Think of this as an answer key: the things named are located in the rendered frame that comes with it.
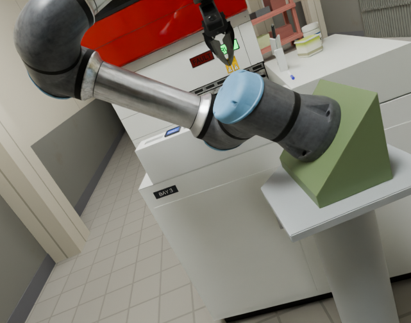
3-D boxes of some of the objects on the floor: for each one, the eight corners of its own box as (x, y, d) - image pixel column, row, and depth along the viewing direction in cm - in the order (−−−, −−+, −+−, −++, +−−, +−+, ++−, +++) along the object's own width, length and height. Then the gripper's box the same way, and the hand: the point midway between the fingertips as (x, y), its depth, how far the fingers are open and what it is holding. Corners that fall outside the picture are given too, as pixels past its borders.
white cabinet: (219, 243, 196) (165, 132, 166) (371, 197, 178) (342, 64, 147) (220, 336, 138) (136, 193, 108) (445, 282, 120) (422, 91, 89)
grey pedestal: (577, 494, 68) (631, 215, 38) (394, 557, 71) (302, 342, 40) (411, 310, 116) (375, 119, 85) (304, 351, 118) (231, 180, 87)
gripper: (218, -11, 91) (242, 57, 99) (191, 2, 93) (216, 68, 101) (218, -14, 83) (243, 60, 91) (188, 0, 85) (216, 72, 93)
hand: (228, 61), depth 93 cm, fingers closed
